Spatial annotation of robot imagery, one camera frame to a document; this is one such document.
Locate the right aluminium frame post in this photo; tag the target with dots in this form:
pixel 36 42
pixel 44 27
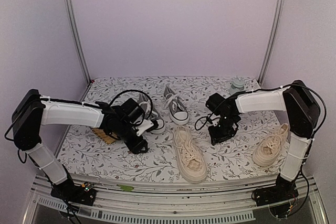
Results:
pixel 271 41

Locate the floral patterned table mat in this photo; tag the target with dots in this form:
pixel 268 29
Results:
pixel 83 153

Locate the aluminium frame post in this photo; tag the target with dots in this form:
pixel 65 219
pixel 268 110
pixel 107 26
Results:
pixel 271 41
pixel 76 38

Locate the green tape piece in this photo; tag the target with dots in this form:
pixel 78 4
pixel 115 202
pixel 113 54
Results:
pixel 126 188

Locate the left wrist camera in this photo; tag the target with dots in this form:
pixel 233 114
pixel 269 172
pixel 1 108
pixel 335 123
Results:
pixel 155 127

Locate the yellow bamboo fan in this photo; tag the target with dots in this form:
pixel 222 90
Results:
pixel 101 135

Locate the beige sneaker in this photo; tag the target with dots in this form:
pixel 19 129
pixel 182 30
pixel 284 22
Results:
pixel 190 160
pixel 270 147

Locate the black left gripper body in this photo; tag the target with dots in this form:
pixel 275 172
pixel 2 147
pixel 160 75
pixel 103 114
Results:
pixel 123 132

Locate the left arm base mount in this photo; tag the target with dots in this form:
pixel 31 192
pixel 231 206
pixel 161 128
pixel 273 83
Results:
pixel 83 194

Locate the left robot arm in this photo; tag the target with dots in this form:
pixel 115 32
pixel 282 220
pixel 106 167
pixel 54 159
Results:
pixel 35 111

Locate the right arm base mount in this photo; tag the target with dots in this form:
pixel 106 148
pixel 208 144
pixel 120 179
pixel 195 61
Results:
pixel 281 191

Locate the left aluminium frame post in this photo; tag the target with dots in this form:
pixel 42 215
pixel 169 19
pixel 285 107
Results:
pixel 76 38

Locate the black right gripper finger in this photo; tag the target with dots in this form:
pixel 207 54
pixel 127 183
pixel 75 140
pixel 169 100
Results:
pixel 229 131
pixel 215 135

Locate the grey sneaker with white laces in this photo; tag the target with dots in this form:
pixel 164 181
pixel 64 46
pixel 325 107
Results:
pixel 151 114

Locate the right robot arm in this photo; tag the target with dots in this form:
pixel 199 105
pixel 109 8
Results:
pixel 297 100

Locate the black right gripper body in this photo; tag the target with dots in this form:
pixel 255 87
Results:
pixel 223 122

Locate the aluminium front rail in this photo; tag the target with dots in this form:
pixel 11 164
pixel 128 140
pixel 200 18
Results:
pixel 210 202

